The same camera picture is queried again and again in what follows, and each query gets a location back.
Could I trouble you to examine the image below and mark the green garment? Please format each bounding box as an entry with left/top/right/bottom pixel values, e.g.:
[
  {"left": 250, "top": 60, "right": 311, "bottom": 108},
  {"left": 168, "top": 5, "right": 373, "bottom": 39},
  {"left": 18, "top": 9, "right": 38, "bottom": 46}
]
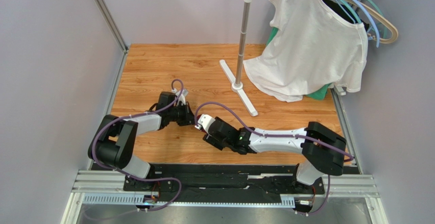
[{"left": 266, "top": 27, "right": 330, "bottom": 101}]

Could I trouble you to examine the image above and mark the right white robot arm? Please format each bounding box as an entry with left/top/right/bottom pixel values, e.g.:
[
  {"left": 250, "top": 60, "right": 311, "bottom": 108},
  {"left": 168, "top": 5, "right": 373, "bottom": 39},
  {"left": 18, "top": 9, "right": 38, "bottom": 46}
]
[{"left": 196, "top": 114, "right": 350, "bottom": 186}]

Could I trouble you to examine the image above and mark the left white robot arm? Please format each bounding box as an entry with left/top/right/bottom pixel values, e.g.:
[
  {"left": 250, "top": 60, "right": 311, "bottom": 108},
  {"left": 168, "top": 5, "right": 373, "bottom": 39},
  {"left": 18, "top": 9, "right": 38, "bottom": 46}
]
[{"left": 88, "top": 90, "right": 195, "bottom": 179}]

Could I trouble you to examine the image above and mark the white clothes rack stand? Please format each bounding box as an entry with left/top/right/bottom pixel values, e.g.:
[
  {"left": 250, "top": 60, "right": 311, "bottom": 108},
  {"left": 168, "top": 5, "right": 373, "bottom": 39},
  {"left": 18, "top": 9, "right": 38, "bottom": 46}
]
[{"left": 219, "top": 0, "right": 258, "bottom": 117}]

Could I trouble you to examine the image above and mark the aluminium frame rail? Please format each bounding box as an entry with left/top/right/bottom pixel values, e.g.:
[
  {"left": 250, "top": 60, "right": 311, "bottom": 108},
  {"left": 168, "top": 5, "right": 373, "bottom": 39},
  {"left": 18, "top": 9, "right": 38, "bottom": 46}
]
[{"left": 94, "top": 0, "right": 129, "bottom": 53}]

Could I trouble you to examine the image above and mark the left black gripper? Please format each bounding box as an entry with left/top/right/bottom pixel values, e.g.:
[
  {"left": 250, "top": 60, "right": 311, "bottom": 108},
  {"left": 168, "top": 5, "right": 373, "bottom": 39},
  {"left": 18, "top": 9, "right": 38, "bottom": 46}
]
[{"left": 168, "top": 102, "right": 198, "bottom": 127}]

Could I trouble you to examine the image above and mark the wooden hanger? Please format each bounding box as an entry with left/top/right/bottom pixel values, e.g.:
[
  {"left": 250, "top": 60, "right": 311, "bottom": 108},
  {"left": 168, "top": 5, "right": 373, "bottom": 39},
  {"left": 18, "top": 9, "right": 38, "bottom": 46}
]
[{"left": 318, "top": 0, "right": 399, "bottom": 45}]

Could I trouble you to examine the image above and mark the teal plastic hanger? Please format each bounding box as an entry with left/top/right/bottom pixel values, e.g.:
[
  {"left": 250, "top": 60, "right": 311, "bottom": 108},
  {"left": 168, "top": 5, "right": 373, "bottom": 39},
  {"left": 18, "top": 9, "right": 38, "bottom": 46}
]
[{"left": 333, "top": 0, "right": 398, "bottom": 45}]

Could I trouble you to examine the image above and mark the black garment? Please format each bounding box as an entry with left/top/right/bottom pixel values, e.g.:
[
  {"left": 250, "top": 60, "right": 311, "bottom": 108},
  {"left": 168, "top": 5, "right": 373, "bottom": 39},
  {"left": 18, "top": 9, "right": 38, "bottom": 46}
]
[{"left": 322, "top": 0, "right": 357, "bottom": 24}]

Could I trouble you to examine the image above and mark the white t-shirt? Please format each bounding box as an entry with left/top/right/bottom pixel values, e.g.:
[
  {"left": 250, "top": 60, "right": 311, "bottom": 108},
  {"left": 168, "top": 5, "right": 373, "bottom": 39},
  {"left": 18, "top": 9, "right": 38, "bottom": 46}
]
[{"left": 244, "top": 0, "right": 368, "bottom": 102}]

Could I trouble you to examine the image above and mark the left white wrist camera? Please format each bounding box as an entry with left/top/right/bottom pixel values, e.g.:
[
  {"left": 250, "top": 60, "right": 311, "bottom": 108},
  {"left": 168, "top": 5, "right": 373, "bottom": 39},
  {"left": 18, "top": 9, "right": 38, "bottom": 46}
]
[{"left": 172, "top": 88, "right": 188, "bottom": 106}]

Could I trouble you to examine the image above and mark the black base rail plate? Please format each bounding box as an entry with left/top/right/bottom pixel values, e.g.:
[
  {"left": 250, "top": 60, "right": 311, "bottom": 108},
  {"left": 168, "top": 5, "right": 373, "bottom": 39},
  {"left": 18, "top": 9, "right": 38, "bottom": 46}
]
[{"left": 120, "top": 164, "right": 327, "bottom": 204}]

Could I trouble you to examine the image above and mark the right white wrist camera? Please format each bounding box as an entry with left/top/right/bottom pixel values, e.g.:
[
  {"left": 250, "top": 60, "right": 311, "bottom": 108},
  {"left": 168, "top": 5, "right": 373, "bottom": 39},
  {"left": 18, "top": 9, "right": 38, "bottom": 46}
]
[{"left": 195, "top": 114, "right": 215, "bottom": 133}]

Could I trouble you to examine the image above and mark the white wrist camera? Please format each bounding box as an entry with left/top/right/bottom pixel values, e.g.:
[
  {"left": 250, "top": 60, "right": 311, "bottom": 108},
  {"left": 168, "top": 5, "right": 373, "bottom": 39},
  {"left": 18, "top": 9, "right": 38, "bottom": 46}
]
[
  {"left": 172, "top": 88, "right": 188, "bottom": 106},
  {"left": 195, "top": 114, "right": 215, "bottom": 133}
]

